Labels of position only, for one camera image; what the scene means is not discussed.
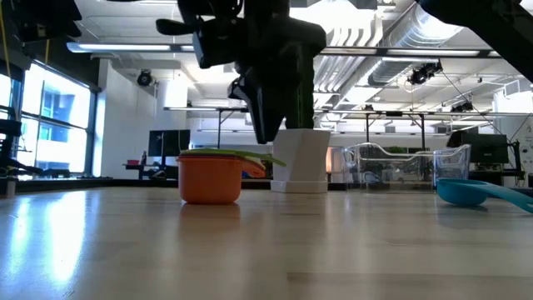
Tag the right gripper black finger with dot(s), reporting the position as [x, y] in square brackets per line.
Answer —
[240, 89]
[268, 108]

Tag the orange measuring cup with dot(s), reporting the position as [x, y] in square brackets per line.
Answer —
[208, 183]

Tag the teal measuring cup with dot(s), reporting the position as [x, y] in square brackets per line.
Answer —
[460, 193]

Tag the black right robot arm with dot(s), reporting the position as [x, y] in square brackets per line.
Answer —
[499, 29]

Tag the clear plastic basket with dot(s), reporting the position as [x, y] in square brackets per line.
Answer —
[451, 166]

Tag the green cactus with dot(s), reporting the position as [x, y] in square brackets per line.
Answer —
[307, 104]

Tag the white hexagonal plant pot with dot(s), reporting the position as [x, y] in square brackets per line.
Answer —
[302, 162]

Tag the black computer monitor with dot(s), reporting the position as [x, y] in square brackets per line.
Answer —
[168, 143]
[485, 148]

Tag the black round ceiling speaker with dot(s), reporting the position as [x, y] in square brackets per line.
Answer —
[144, 78]

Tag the black background desk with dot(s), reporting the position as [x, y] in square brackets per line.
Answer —
[158, 171]

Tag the long ceiling light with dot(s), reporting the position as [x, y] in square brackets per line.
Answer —
[433, 52]
[125, 47]

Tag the red tray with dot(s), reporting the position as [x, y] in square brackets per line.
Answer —
[133, 162]

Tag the large glass window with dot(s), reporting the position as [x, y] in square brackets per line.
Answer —
[62, 125]

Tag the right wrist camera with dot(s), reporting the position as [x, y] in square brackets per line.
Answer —
[220, 46]

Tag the black metal workstation frame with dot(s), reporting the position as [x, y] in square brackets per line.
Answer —
[393, 113]

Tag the silver ventilation duct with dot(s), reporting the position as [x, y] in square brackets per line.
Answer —
[412, 37]

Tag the black ceiling camera rig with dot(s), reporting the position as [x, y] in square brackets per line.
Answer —
[462, 107]
[422, 74]

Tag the black aluminium table frame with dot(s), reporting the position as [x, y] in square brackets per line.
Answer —
[104, 183]

